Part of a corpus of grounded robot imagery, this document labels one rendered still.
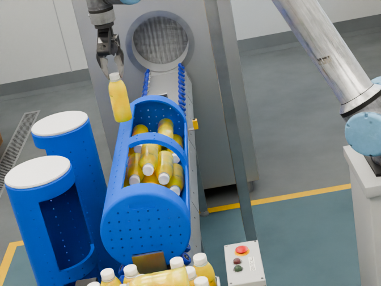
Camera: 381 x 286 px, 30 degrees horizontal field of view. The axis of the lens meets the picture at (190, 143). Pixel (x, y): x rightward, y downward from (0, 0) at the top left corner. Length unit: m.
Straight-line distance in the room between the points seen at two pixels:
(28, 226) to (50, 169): 0.25
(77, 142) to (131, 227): 1.23
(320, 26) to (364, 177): 0.52
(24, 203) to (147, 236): 0.84
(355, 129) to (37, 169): 1.43
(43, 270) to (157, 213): 1.02
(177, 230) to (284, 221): 2.10
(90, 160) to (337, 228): 1.50
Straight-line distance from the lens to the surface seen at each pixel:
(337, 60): 2.15
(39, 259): 3.09
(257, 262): 1.99
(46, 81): 7.56
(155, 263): 2.23
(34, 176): 2.98
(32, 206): 2.95
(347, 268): 3.84
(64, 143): 3.39
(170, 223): 2.23
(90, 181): 3.50
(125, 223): 2.23
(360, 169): 2.40
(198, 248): 2.55
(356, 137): 2.17
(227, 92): 3.55
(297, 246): 4.04
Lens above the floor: 2.21
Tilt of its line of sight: 24 degrees down
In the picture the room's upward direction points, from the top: 11 degrees counter-clockwise
